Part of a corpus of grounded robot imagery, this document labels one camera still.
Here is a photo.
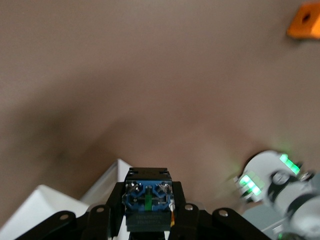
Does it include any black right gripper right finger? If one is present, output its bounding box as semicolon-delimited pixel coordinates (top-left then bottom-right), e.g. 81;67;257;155
169;181;188;221

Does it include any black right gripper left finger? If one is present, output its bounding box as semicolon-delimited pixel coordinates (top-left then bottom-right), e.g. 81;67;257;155
106;181;129;221

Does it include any blue and black button switch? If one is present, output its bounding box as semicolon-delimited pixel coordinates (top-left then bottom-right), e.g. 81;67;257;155
121;167;176;233

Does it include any white drawer cabinet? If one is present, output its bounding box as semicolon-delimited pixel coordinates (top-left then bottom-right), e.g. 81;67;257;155
0;158;133;240

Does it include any orange and black cube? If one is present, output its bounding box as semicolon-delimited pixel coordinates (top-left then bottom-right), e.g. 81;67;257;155
286;1;320;41

